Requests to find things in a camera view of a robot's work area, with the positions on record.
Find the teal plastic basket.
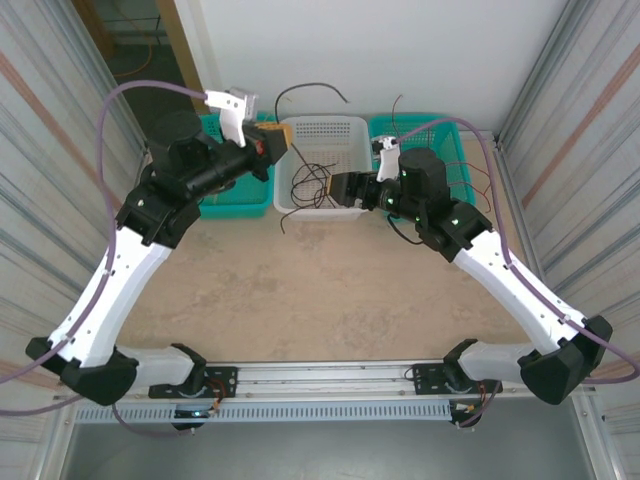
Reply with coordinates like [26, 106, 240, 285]
[198, 113, 277, 220]
[368, 115, 477, 224]

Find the white plastic basket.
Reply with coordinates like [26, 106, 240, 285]
[272, 115, 376, 223]

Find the brown wooden furniture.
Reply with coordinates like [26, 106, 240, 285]
[72, 0, 117, 57]

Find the black mounting plate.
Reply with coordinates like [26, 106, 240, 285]
[408, 363, 504, 397]
[149, 366, 239, 400]

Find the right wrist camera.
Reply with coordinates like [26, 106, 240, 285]
[370, 135, 402, 184]

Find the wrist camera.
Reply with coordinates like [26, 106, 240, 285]
[370, 135, 402, 184]
[203, 87, 261, 149]

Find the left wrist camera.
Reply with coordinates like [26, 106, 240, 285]
[203, 87, 261, 149]

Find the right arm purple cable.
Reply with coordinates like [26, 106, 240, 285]
[392, 116, 640, 430]

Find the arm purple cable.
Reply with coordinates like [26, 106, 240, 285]
[392, 116, 640, 430]
[0, 80, 209, 440]

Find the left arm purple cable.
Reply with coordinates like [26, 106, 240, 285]
[0, 80, 209, 440]

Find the orange floor cable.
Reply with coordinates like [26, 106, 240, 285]
[110, 40, 155, 79]

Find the wooden door frame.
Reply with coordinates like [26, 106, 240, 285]
[153, 0, 209, 99]

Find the aluminium rail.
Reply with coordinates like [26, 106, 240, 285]
[53, 360, 599, 404]

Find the grey slotted cable duct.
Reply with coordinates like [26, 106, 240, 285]
[73, 399, 454, 425]

